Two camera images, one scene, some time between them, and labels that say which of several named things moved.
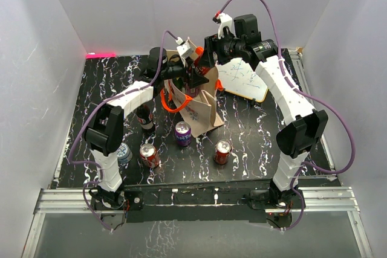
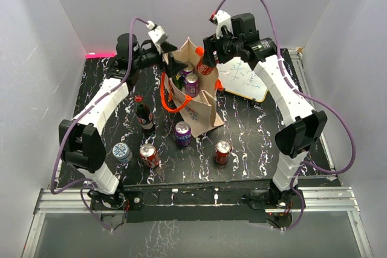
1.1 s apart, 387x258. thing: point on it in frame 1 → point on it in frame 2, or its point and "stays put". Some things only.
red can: [222, 152] stays put
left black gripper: [194, 78] → [165, 49]
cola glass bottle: [145, 119] stays put
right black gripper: [212, 45] stays put
